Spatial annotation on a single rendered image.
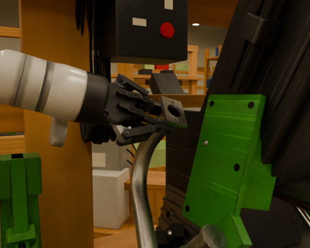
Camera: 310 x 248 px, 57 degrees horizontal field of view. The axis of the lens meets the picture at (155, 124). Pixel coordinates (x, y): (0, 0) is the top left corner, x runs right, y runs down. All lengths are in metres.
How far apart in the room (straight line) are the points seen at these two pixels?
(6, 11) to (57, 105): 10.27
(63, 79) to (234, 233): 0.30
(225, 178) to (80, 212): 0.40
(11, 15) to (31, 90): 10.24
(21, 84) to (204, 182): 0.29
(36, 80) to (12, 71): 0.03
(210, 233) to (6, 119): 0.53
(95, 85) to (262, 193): 0.29
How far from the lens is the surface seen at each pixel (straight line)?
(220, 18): 0.93
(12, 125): 0.75
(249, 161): 0.41
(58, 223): 0.72
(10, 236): 0.54
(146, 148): 0.51
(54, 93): 0.38
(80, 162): 0.69
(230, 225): 0.41
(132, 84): 0.48
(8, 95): 0.39
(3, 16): 10.60
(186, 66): 8.72
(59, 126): 0.43
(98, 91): 0.39
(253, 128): 0.41
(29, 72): 0.38
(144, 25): 0.62
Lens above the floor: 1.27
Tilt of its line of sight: 6 degrees down
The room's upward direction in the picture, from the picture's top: straight up
